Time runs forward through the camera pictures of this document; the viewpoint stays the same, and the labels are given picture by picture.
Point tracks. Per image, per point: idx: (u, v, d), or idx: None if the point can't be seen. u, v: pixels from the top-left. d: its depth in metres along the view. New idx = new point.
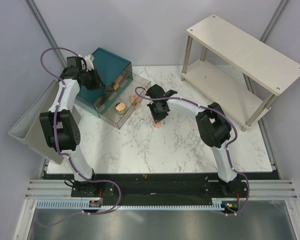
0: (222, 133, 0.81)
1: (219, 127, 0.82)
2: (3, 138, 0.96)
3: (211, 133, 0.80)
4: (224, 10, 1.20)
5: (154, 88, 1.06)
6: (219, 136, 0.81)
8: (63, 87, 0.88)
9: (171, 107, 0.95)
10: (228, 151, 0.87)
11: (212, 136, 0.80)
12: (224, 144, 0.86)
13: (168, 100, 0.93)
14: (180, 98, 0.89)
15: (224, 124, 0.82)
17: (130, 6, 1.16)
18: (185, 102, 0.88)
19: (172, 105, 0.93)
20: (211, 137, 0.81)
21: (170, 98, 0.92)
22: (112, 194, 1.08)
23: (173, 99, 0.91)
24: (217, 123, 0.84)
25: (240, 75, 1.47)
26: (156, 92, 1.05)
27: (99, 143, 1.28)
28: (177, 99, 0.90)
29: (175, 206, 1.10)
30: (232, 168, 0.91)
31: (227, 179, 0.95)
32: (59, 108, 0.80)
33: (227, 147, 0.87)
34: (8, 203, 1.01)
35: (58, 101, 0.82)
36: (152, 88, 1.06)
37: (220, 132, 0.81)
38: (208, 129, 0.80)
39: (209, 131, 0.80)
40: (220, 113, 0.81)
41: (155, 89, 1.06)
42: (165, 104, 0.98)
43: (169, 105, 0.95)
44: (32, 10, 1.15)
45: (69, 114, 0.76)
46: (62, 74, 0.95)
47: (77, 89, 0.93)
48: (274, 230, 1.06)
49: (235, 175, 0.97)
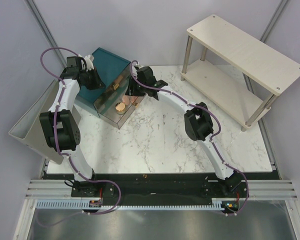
0: (204, 129, 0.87)
1: (202, 123, 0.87)
2: (3, 138, 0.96)
3: (194, 129, 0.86)
4: (224, 10, 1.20)
5: (147, 72, 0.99)
6: (202, 131, 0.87)
8: (63, 87, 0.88)
9: (160, 98, 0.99)
10: (214, 143, 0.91)
11: (195, 132, 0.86)
12: (209, 137, 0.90)
13: (159, 92, 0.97)
14: (171, 91, 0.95)
15: (207, 121, 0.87)
17: (130, 6, 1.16)
18: (174, 96, 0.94)
19: (162, 97, 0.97)
20: (194, 133, 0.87)
21: (161, 91, 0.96)
22: (112, 194, 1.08)
23: (164, 92, 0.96)
24: (201, 119, 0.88)
25: (240, 75, 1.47)
26: (147, 76, 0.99)
27: (99, 143, 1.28)
28: (168, 93, 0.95)
29: (175, 206, 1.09)
30: (223, 163, 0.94)
31: (222, 177, 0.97)
32: (59, 108, 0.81)
33: (212, 140, 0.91)
34: (8, 203, 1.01)
35: (58, 101, 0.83)
36: (145, 72, 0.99)
37: (202, 128, 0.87)
38: (194, 126, 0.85)
39: (193, 127, 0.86)
40: (206, 111, 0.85)
41: (148, 74, 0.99)
42: (155, 94, 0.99)
43: (159, 96, 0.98)
44: (32, 10, 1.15)
45: (69, 114, 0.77)
46: (62, 74, 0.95)
47: (77, 89, 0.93)
48: (274, 230, 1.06)
49: (233, 173, 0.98)
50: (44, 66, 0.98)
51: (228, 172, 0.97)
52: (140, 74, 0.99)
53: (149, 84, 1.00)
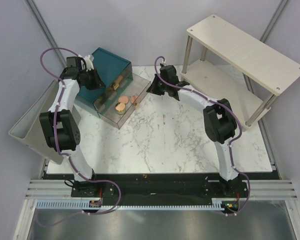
0: (227, 129, 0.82)
1: (224, 123, 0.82)
2: (3, 138, 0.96)
3: (215, 128, 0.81)
4: (224, 10, 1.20)
5: (171, 70, 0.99)
6: (223, 132, 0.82)
8: (63, 87, 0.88)
9: (180, 98, 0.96)
10: (231, 148, 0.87)
11: (216, 131, 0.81)
12: (228, 141, 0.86)
13: (180, 90, 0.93)
14: (191, 90, 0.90)
15: (229, 121, 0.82)
17: (130, 6, 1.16)
18: (196, 93, 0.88)
19: (183, 96, 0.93)
20: (214, 132, 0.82)
21: (181, 89, 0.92)
22: (112, 194, 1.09)
23: (185, 91, 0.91)
24: (223, 119, 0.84)
25: (239, 75, 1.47)
26: (170, 75, 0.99)
27: (99, 143, 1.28)
28: (188, 91, 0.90)
29: (175, 206, 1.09)
30: (233, 167, 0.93)
31: (227, 178, 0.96)
32: (59, 108, 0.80)
33: (230, 144, 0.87)
34: (8, 203, 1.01)
35: (58, 101, 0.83)
36: (169, 70, 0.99)
37: (225, 129, 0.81)
38: (214, 124, 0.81)
39: (214, 126, 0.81)
40: (229, 111, 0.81)
41: (172, 72, 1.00)
42: (176, 94, 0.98)
43: (180, 95, 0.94)
44: (32, 10, 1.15)
45: (69, 114, 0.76)
46: (62, 74, 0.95)
47: (77, 89, 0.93)
48: (274, 230, 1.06)
49: (236, 175, 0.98)
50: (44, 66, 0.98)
51: (233, 174, 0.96)
52: (163, 72, 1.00)
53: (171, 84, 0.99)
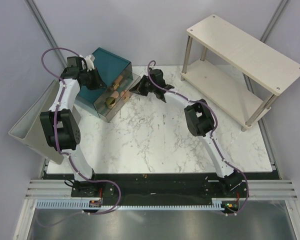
0: (205, 125, 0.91)
1: (203, 120, 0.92)
2: (3, 138, 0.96)
3: (195, 124, 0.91)
4: (224, 10, 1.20)
5: (159, 75, 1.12)
6: (203, 127, 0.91)
8: (63, 87, 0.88)
9: (167, 100, 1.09)
10: (214, 140, 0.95)
11: (196, 127, 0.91)
12: (210, 134, 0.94)
13: (166, 92, 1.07)
14: (175, 92, 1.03)
15: (208, 118, 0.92)
17: (130, 6, 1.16)
18: (178, 95, 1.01)
19: (168, 98, 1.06)
20: (194, 128, 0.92)
21: (167, 91, 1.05)
22: (112, 194, 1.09)
23: (169, 93, 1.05)
24: (203, 116, 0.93)
25: (239, 76, 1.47)
26: (158, 79, 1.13)
27: (99, 143, 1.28)
28: (172, 93, 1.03)
29: (175, 206, 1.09)
30: (223, 160, 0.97)
31: (222, 174, 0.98)
32: (59, 108, 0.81)
33: (212, 137, 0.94)
34: (8, 203, 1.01)
35: (58, 101, 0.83)
36: (157, 74, 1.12)
37: (203, 124, 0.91)
38: (193, 121, 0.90)
39: (194, 123, 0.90)
40: (206, 108, 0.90)
41: (160, 76, 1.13)
42: (163, 97, 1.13)
43: (166, 98, 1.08)
44: (32, 10, 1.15)
45: (69, 113, 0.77)
46: (62, 73, 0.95)
47: (77, 88, 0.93)
48: (274, 230, 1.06)
49: (232, 171, 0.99)
50: (44, 65, 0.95)
51: (229, 170, 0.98)
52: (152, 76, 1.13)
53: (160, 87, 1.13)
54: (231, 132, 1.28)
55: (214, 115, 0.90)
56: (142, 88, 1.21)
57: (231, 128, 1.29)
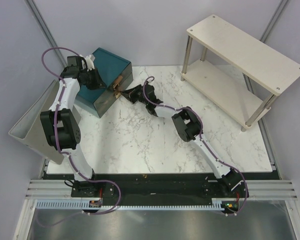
0: (193, 130, 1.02)
1: (191, 125, 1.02)
2: (3, 138, 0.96)
3: (184, 129, 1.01)
4: (224, 10, 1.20)
5: (151, 92, 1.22)
6: (191, 131, 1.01)
8: (63, 86, 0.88)
9: (157, 112, 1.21)
10: (204, 141, 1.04)
11: (185, 132, 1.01)
12: (199, 136, 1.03)
13: (156, 106, 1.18)
14: (163, 105, 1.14)
15: (195, 123, 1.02)
17: (130, 6, 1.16)
18: (167, 107, 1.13)
19: (158, 110, 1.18)
20: (184, 133, 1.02)
21: (157, 106, 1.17)
22: (111, 194, 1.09)
23: (159, 107, 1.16)
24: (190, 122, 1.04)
25: (240, 75, 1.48)
26: (150, 95, 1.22)
27: (99, 143, 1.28)
28: (161, 106, 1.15)
29: (174, 206, 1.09)
30: (217, 160, 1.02)
31: (219, 174, 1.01)
32: (59, 108, 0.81)
33: (202, 139, 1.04)
34: (8, 203, 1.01)
35: (58, 100, 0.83)
36: (150, 91, 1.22)
37: (191, 129, 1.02)
38: (182, 127, 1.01)
39: (183, 128, 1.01)
40: (192, 114, 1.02)
41: (153, 93, 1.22)
42: (154, 112, 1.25)
43: (156, 111, 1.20)
44: (32, 10, 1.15)
45: (69, 113, 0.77)
46: (62, 72, 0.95)
47: (77, 88, 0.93)
48: (274, 230, 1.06)
49: (229, 171, 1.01)
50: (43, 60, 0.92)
51: (225, 169, 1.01)
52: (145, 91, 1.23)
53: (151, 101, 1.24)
54: (231, 132, 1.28)
55: (199, 118, 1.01)
56: (134, 95, 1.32)
57: (231, 128, 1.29)
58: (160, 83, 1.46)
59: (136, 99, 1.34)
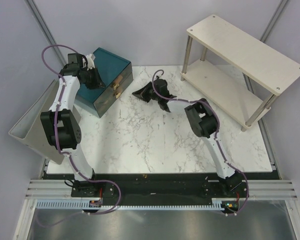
0: (209, 125, 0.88)
1: (207, 120, 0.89)
2: (3, 139, 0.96)
3: (198, 123, 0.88)
4: (224, 10, 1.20)
5: (164, 86, 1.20)
6: (207, 127, 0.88)
8: (63, 84, 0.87)
9: (170, 107, 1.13)
10: (218, 142, 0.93)
11: (200, 127, 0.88)
12: (214, 135, 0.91)
13: (169, 101, 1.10)
14: (176, 99, 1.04)
15: (211, 117, 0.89)
17: (130, 6, 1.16)
18: (180, 101, 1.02)
19: (171, 105, 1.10)
20: (198, 128, 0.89)
21: (170, 100, 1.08)
22: (112, 194, 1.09)
23: (172, 101, 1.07)
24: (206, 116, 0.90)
25: (240, 75, 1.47)
26: (162, 89, 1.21)
27: (99, 143, 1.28)
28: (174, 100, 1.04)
29: (175, 206, 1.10)
30: (225, 161, 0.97)
31: (224, 176, 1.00)
32: (59, 108, 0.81)
33: (217, 138, 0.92)
34: (8, 203, 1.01)
35: (58, 100, 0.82)
36: (162, 85, 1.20)
37: (207, 124, 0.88)
38: (196, 121, 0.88)
39: (197, 123, 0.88)
40: (208, 108, 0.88)
41: (164, 87, 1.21)
42: (166, 107, 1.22)
43: (170, 106, 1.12)
44: (32, 10, 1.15)
45: (70, 114, 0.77)
46: (62, 69, 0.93)
47: (77, 86, 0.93)
48: (274, 230, 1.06)
49: (233, 173, 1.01)
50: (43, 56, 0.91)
51: (230, 171, 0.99)
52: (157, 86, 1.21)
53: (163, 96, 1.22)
54: (231, 132, 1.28)
55: (216, 114, 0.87)
56: (146, 94, 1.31)
57: (231, 128, 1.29)
58: None
59: (149, 97, 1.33)
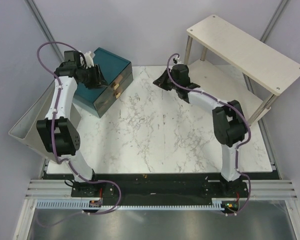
0: (237, 132, 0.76)
1: (235, 127, 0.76)
2: (3, 139, 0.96)
3: (224, 129, 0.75)
4: (224, 10, 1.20)
5: (184, 71, 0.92)
6: (233, 135, 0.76)
8: (59, 87, 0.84)
9: (191, 100, 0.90)
10: (238, 152, 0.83)
11: (226, 134, 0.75)
12: (236, 145, 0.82)
13: (190, 92, 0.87)
14: (202, 91, 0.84)
15: (240, 125, 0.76)
17: (130, 6, 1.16)
18: (205, 96, 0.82)
19: (192, 98, 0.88)
20: (224, 135, 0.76)
21: (191, 91, 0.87)
22: (112, 194, 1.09)
23: (195, 92, 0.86)
24: (233, 121, 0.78)
25: (240, 75, 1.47)
26: (182, 76, 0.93)
27: (99, 143, 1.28)
28: (198, 93, 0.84)
29: (175, 206, 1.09)
30: (236, 169, 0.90)
31: (228, 178, 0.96)
32: (56, 115, 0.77)
33: (238, 148, 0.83)
34: (8, 203, 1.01)
35: (54, 107, 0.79)
36: (183, 70, 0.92)
37: (235, 131, 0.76)
38: (224, 127, 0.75)
39: (224, 129, 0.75)
40: (239, 114, 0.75)
41: (185, 74, 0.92)
42: (186, 97, 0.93)
43: (189, 97, 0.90)
44: (32, 10, 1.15)
45: (67, 122, 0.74)
46: (58, 68, 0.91)
47: (74, 87, 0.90)
48: (274, 230, 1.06)
49: (237, 177, 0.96)
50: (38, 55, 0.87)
51: (235, 176, 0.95)
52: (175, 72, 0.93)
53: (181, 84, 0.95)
54: None
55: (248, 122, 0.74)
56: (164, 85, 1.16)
57: None
58: None
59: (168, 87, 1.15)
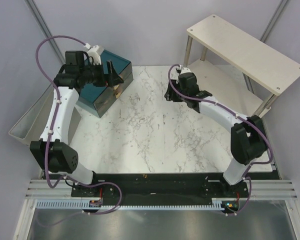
0: (258, 151, 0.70)
1: (255, 144, 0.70)
2: (3, 139, 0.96)
3: (244, 148, 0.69)
4: (224, 10, 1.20)
5: (192, 78, 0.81)
6: (254, 154, 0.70)
8: (57, 102, 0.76)
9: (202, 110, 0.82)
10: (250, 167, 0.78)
11: (245, 153, 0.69)
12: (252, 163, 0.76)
13: (201, 102, 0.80)
14: (215, 102, 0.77)
15: (261, 142, 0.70)
17: (131, 6, 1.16)
18: (220, 107, 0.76)
19: (204, 110, 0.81)
20: (244, 153, 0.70)
21: (203, 102, 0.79)
22: (111, 194, 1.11)
23: (207, 103, 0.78)
24: (253, 139, 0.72)
25: (240, 75, 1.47)
26: (190, 84, 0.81)
27: (99, 143, 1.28)
28: (212, 104, 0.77)
29: (175, 206, 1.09)
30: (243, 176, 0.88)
31: (232, 182, 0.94)
32: (52, 137, 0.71)
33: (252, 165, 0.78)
34: (8, 203, 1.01)
35: (50, 127, 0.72)
36: (189, 78, 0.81)
37: (256, 150, 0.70)
38: (244, 146, 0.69)
39: (244, 147, 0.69)
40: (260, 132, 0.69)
41: (194, 81, 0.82)
42: (196, 105, 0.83)
43: (201, 107, 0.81)
44: (32, 10, 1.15)
45: (62, 146, 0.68)
46: (58, 74, 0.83)
47: (75, 96, 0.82)
48: (274, 230, 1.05)
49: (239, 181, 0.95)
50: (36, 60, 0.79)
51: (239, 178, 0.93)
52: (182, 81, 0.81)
53: (190, 94, 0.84)
54: None
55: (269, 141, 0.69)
56: None
57: None
58: (160, 83, 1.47)
59: None
